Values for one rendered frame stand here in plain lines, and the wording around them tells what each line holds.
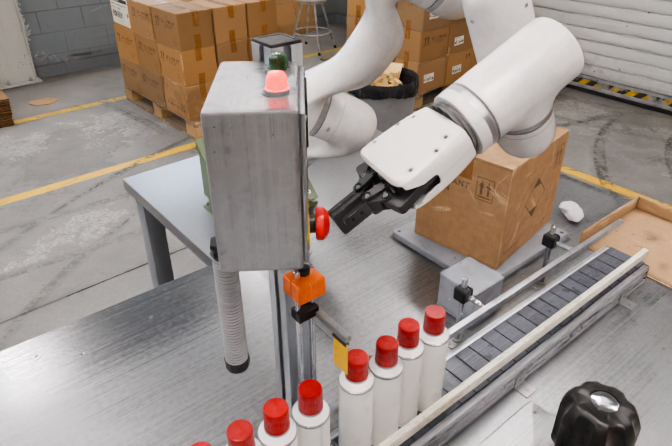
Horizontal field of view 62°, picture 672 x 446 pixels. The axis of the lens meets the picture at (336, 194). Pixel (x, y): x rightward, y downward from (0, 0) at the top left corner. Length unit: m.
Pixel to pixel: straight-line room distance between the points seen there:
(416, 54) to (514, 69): 3.90
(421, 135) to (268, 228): 0.20
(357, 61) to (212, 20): 3.03
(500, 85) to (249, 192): 0.29
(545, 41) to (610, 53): 4.70
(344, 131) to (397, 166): 0.66
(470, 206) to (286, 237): 0.81
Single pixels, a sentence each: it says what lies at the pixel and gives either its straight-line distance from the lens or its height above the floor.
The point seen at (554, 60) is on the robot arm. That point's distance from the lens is 0.67.
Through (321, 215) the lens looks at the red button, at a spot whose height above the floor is 1.34.
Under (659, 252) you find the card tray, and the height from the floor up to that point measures 0.83.
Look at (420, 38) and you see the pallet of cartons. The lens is 4.50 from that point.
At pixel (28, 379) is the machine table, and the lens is 1.27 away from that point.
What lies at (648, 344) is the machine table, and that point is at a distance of 1.36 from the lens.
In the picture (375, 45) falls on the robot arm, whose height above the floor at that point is 1.39.
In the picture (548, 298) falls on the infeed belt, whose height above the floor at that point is 0.88.
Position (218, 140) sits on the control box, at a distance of 0.55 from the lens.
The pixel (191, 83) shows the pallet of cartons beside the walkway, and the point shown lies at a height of 0.42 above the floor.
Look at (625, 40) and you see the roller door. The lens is 5.31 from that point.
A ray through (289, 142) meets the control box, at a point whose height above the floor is 1.44.
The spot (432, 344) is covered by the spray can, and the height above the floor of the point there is 1.04.
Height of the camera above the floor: 1.67
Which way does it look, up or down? 29 degrees down
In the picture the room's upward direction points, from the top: straight up
